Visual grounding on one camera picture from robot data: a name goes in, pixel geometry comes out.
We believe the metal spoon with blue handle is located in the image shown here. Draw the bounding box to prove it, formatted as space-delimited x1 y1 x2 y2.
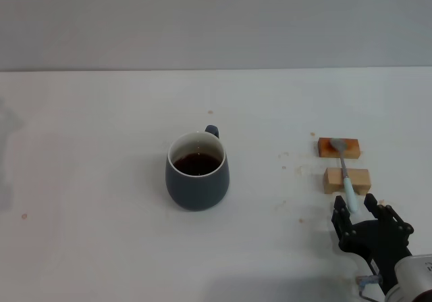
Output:
329 137 358 214

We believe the dark grey ceramic mug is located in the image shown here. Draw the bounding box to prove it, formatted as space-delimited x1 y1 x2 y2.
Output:
165 124 231 211

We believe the dark coffee liquid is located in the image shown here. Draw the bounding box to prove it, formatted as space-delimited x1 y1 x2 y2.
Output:
173 153 221 176

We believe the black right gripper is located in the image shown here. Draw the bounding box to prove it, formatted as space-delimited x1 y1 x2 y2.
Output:
331 193 414 296

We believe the light notched wooden block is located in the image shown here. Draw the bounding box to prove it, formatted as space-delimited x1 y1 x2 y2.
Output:
323 167 373 197

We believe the cable with clear blue connector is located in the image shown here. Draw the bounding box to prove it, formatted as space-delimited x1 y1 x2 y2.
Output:
356 273 384 299

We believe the reddish stained wooden block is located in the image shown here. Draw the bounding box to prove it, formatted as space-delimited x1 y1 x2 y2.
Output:
317 136 362 160

